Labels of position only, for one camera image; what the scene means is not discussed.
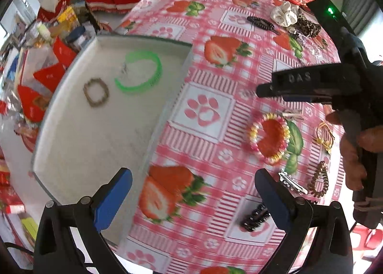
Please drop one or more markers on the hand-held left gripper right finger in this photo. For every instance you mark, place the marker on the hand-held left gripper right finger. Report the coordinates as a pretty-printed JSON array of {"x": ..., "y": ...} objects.
[{"x": 275, "y": 199}]

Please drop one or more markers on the dark picture box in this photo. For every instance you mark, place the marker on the dark picture box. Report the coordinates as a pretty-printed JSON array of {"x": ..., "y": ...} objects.
[{"x": 81, "y": 8}]

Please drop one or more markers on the black beaded hair clip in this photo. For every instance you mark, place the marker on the black beaded hair clip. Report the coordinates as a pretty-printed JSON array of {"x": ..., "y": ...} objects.
[{"x": 254, "y": 217}]

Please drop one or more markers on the red plastic stool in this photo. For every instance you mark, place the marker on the red plastic stool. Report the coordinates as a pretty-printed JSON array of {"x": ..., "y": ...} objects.
[{"x": 368, "y": 238}]

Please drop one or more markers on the person's right hand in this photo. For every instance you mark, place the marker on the person's right hand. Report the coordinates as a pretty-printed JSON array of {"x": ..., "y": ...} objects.
[{"x": 350, "y": 160}]

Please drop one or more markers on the blue lid jar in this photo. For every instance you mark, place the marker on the blue lid jar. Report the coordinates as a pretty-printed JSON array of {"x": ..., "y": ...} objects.
[{"x": 78, "y": 38}]

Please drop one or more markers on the silver star hair clip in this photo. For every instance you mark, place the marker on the silver star hair clip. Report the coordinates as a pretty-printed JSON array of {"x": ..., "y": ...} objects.
[{"x": 291, "y": 183}]

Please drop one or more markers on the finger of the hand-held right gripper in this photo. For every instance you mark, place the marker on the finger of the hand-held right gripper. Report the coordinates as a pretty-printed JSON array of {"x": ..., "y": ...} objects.
[{"x": 296, "y": 82}]

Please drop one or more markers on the leopard print scrunchie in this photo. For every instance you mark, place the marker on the leopard print scrunchie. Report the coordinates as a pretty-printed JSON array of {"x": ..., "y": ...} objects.
[{"x": 308, "y": 26}]

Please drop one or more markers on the white scrunchie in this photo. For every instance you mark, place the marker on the white scrunchie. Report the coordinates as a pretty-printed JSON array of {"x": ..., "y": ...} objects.
[{"x": 284, "y": 14}]

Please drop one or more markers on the red box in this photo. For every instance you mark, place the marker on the red box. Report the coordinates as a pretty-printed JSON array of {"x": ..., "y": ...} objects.
[{"x": 12, "y": 200}]

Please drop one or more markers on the red round mat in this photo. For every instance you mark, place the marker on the red round mat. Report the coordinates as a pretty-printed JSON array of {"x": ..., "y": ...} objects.
[{"x": 28, "y": 139}]

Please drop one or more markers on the white green bottle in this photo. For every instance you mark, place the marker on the white green bottle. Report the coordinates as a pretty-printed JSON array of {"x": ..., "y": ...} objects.
[{"x": 43, "y": 29}]

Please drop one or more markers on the clear earring packet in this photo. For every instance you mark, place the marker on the clear earring packet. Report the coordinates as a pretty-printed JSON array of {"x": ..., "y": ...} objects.
[{"x": 125, "y": 68}]

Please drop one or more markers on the red snack bag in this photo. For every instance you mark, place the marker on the red snack bag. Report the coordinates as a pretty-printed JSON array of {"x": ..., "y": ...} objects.
[{"x": 31, "y": 103}]

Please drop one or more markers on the white jewellery box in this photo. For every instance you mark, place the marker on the white jewellery box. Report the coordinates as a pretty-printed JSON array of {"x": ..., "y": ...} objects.
[{"x": 89, "y": 142}]

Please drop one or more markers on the beige hair clip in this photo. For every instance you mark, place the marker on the beige hair clip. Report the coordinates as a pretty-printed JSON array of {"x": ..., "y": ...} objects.
[{"x": 291, "y": 115}]

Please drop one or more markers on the yellow green box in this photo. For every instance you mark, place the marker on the yellow green box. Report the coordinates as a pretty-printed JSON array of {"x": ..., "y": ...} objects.
[{"x": 28, "y": 226}]

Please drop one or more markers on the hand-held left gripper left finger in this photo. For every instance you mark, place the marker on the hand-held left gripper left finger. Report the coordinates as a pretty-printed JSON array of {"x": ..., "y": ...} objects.
[{"x": 113, "y": 199}]

